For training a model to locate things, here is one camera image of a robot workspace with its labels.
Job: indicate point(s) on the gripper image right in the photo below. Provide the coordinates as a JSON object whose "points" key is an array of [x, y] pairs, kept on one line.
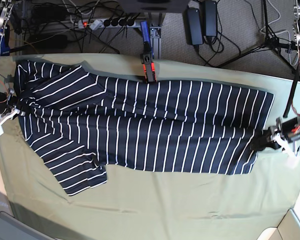
{"points": [[282, 135]]}

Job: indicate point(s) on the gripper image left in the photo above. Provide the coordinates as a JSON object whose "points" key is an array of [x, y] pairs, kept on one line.
{"points": [[9, 110]]}

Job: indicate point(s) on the navy white striped T-shirt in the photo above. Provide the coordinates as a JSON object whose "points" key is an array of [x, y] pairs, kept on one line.
{"points": [[78, 122]]}

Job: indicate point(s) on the blue orange left clamp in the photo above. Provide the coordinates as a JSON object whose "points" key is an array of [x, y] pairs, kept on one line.
{"points": [[4, 45]]}

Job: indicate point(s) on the blue orange clamp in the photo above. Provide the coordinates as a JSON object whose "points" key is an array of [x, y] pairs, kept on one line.
{"points": [[147, 55], [4, 45]]}

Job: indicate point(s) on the black tripod stand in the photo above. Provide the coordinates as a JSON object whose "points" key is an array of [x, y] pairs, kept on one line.
{"points": [[271, 43]]}

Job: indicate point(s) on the white power strip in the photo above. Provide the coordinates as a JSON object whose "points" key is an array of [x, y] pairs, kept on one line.
{"points": [[108, 23]]}

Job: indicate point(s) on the grey plastic bin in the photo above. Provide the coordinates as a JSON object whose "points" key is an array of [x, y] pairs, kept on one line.
{"points": [[12, 229]]}

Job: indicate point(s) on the black power adapter left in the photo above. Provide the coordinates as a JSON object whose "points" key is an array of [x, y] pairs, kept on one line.
{"points": [[193, 27]]}

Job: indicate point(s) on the black power adapter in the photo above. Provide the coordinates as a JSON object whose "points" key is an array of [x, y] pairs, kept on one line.
{"points": [[193, 27], [210, 18]]}

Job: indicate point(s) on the blue orange centre clamp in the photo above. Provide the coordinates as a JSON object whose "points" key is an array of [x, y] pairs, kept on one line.
{"points": [[147, 55]]}

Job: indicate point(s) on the black power adapter right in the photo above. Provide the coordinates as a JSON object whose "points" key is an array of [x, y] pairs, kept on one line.
{"points": [[210, 18]]}

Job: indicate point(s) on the green table cloth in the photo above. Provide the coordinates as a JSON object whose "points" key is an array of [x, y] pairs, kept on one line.
{"points": [[138, 205]]}

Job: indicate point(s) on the black box under table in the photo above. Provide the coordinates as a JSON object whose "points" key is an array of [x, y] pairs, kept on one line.
{"points": [[161, 6]]}

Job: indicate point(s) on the aluminium frame post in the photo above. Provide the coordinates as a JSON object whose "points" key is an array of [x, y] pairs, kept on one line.
{"points": [[155, 23]]}

